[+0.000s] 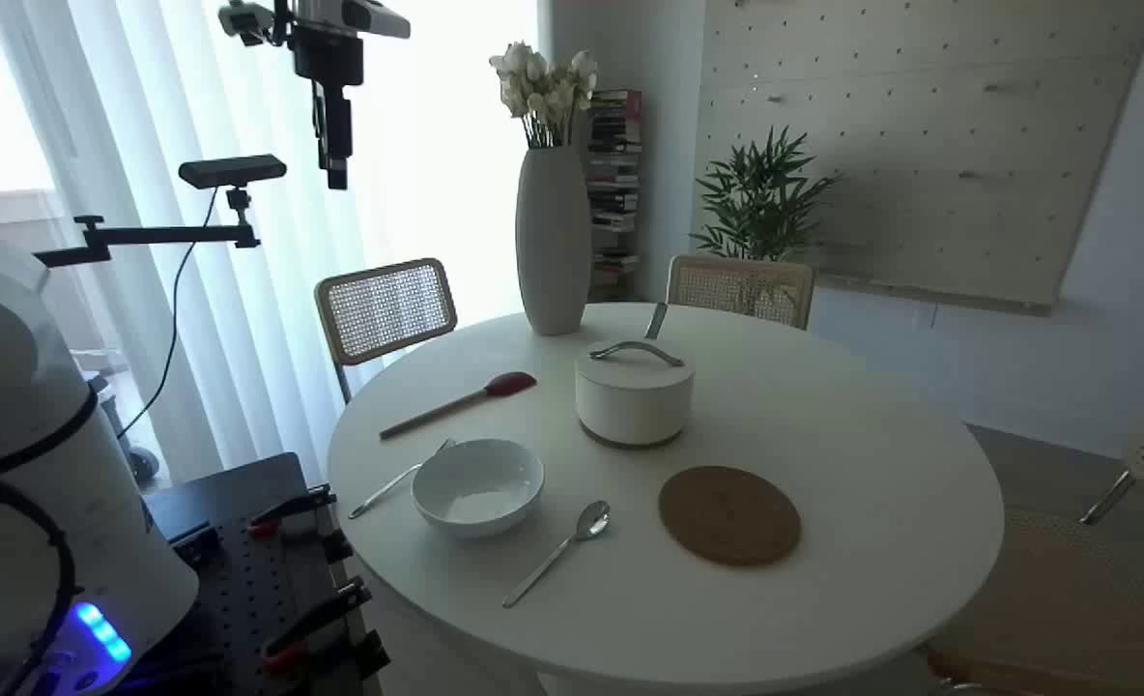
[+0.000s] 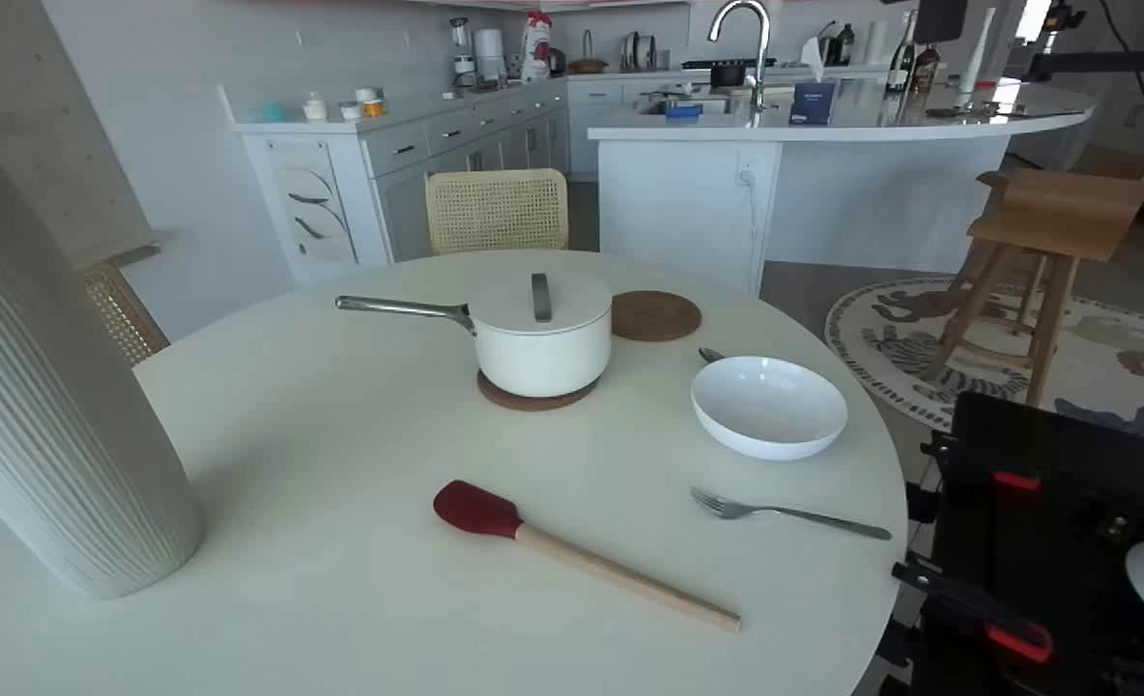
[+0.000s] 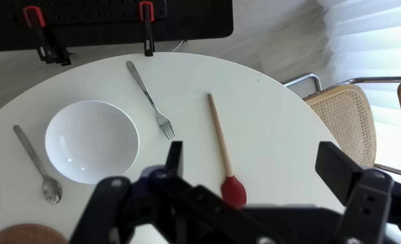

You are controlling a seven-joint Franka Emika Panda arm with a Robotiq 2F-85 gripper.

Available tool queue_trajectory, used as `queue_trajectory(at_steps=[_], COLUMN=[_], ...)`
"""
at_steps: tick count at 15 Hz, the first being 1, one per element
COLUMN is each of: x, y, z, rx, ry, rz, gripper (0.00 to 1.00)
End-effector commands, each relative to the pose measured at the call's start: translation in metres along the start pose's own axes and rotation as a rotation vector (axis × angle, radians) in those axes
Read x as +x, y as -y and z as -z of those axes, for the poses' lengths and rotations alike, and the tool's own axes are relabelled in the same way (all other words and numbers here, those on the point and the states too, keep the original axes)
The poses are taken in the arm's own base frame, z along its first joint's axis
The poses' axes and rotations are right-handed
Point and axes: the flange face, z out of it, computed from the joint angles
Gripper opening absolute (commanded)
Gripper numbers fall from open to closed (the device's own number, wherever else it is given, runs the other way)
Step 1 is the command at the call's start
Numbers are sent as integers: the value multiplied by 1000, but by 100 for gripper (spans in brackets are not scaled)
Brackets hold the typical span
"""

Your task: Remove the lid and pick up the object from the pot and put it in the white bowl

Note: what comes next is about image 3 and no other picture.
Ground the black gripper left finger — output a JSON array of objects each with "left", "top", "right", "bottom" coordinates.
[{"left": 165, "top": 141, "right": 183, "bottom": 176}]

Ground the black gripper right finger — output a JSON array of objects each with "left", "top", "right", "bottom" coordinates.
[{"left": 316, "top": 141, "right": 363, "bottom": 204}]

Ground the white ceramic bowl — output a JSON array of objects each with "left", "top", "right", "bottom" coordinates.
[{"left": 45, "top": 100, "right": 140, "bottom": 184}]

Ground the silver fork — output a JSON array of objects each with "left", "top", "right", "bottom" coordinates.
[{"left": 126, "top": 61, "right": 175, "bottom": 139}]

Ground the silver spoon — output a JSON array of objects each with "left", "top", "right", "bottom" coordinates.
[{"left": 14, "top": 124, "right": 62, "bottom": 204}]

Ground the red black clamp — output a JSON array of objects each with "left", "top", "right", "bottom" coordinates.
[
  {"left": 22, "top": 5, "right": 71, "bottom": 66},
  {"left": 140, "top": 0, "right": 154, "bottom": 57}
]

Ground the round cork trivet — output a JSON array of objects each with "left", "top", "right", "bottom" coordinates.
[{"left": 0, "top": 223, "right": 68, "bottom": 244}]

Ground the black perforated mounting board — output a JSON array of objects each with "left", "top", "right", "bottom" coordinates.
[{"left": 0, "top": 0, "right": 234, "bottom": 51}]

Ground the red spatula wooden handle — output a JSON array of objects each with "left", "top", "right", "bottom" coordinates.
[{"left": 206, "top": 92, "right": 248, "bottom": 210}]

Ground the wicker chair with metal frame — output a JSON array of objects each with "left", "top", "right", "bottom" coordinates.
[{"left": 282, "top": 71, "right": 378, "bottom": 170}]

